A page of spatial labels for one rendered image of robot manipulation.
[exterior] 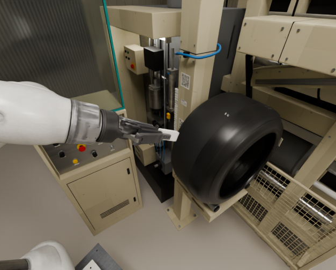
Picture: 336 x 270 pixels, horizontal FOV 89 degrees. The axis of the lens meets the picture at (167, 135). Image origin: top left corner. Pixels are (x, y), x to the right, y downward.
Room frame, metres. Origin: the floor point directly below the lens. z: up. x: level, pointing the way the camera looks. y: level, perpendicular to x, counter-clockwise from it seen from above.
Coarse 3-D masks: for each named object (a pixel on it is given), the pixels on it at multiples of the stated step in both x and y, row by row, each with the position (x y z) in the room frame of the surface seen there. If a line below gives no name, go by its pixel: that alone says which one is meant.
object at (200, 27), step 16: (192, 0) 0.88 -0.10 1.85; (208, 0) 0.86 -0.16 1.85; (192, 16) 0.88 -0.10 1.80; (208, 16) 0.87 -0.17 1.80; (192, 32) 0.87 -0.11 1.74; (208, 32) 0.87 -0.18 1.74; (192, 48) 0.86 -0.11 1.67; (208, 48) 0.88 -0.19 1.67; (192, 64) 0.85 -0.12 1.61; (208, 64) 0.89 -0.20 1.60; (192, 80) 0.84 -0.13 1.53; (208, 80) 0.90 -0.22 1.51; (192, 96) 0.84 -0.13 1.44; (176, 192) 0.91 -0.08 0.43; (176, 208) 0.90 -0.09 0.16
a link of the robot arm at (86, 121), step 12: (72, 108) 0.28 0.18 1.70; (84, 108) 0.29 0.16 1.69; (96, 108) 0.31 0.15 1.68; (72, 120) 0.26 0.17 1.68; (84, 120) 0.27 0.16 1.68; (96, 120) 0.28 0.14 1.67; (72, 132) 0.25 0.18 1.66; (84, 132) 0.26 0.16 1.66; (96, 132) 0.27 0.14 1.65; (84, 144) 0.27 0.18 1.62
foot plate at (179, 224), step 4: (168, 208) 0.98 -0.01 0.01; (172, 208) 0.98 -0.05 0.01; (168, 212) 0.93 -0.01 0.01; (172, 212) 0.93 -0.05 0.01; (192, 212) 0.93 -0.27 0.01; (172, 216) 0.89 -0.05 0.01; (176, 216) 0.89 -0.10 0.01; (188, 216) 0.89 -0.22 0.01; (192, 216) 0.89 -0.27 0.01; (196, 216) 0.89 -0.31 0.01; (172, 220) 0.85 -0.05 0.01; (176, 220) 0.85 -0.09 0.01; (184, 220) 0.85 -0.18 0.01; (188, 220) 0.85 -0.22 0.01; (192, 220) 0.85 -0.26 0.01; (176, 224) 0.80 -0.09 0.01; (180, 224) 0.80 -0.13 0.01; (184, 224) 0.80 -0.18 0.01; (180, 228) 0.77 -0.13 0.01
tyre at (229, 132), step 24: (216, 96) 0.76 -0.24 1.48; (240, 96) 0.76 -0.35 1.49; (192, 120) 0.66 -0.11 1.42; (216, 120) 0.60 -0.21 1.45; (240, 120) 0.57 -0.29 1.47; (264, 120) 0.59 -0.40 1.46; (192, 144) 0.56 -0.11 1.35; (216, 144) 0.51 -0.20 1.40; (240, 144) 0.50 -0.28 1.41; (264, 144) 0.79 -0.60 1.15; (192, 168) 0.50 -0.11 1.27; (216, 168) 0.45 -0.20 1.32; (240, 168) 0.75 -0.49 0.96; (192, 192) 0.48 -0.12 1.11; (216, 192) 0.45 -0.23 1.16
